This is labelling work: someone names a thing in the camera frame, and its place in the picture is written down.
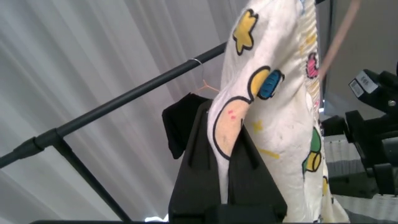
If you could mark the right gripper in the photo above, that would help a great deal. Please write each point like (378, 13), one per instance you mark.
(379, 146)

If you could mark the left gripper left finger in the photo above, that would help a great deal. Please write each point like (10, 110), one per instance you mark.
(192, 193)

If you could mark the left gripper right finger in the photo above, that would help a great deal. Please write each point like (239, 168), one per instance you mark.
(255, 193)

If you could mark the cream printed garment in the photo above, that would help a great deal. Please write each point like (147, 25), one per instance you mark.
(280, 109)

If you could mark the black garment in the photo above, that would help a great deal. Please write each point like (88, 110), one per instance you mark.
(180, 124)

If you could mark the white laundry basket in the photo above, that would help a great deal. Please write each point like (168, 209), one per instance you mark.
(373, 208)

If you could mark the white curtain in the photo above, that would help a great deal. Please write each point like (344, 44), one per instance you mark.
(93, 46)

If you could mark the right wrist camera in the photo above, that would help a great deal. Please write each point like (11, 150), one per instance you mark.
(363, 82)

